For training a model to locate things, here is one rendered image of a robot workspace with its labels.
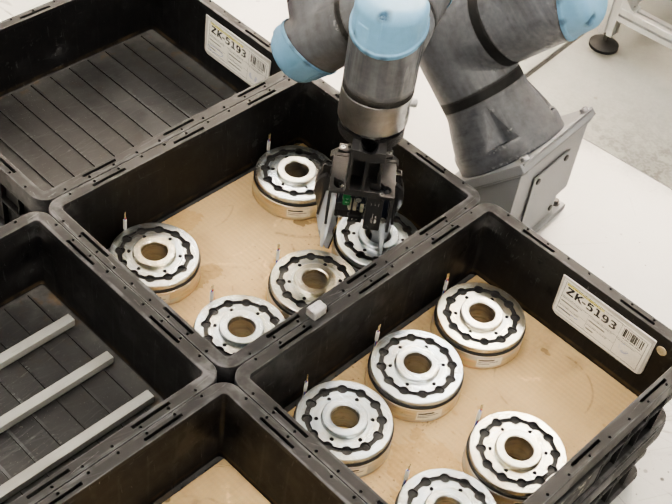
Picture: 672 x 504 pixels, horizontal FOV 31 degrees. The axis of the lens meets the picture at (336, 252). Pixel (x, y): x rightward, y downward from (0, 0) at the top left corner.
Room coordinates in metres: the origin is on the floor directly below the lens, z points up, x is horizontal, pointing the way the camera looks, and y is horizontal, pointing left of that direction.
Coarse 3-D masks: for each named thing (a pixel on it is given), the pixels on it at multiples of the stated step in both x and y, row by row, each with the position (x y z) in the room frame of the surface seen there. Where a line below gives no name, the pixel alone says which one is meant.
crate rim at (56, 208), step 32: (256, 96) 1.16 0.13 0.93; (192, 128) 1.08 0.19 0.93; (416, 160) 1.10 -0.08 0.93; (64, 224) 0.90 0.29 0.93; (448, 224) 0.99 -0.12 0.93; (96, 256) 0.86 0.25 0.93; (384, 256) 0.93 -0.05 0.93; (352, 288) 0.87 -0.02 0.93; (288, 320) 0.81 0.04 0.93; (256, 352) 0.77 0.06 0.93
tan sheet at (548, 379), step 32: (416, 320) 0.93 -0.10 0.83; (544, 352) 0.91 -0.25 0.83; (576, 352) 0.92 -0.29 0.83; (480, 384) 0.85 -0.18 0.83; (512, 384) 0.86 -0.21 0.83; (544, 384) 0.87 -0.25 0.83; (576, 384) 0.88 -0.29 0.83; (608, 384) 0.88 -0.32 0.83; (448, 416) 0.80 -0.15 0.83; (544, 416) 0.82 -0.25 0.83; (576, 416) 0.83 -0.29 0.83; (608, 416) 0.84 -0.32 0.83; (416, 448) 0.76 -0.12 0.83; (448, 448) 0.76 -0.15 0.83; (576, 448) 0.79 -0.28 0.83; (384, 480) 0.71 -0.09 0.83
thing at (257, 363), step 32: (512, 224) 1.01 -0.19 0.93; (416, 256) 0.93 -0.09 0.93; (608, 288) 0.93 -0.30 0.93; (320, 320) 0.82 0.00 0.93; (640, 320) 0.89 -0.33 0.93; (288, 416) 0.70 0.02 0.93; (640, 416) 0.77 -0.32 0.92; (320, 448) 0.67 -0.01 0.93; (608, 448) 0.73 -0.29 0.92; (352, 480) 0.64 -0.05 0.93; (576, 480) 0.69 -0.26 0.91
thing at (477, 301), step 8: (464, 304) 0.93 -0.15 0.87; (472, 304) 0.94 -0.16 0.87; (480, 304) 0.94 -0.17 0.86; (488, 304) 0.94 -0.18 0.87; (496, 304) 0.94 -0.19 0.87; (464, 312) 0.92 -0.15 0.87; (496, 312) 0.93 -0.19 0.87; (464, 320) 0.91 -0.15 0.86; (472, 320) 0.91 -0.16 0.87; (496, 320) 0.92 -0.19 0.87; (472, 328) 0.90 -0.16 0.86; (480, 328) 0.90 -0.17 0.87; (488, 328) 0.90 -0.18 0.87; (496, 328) 0.91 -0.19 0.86
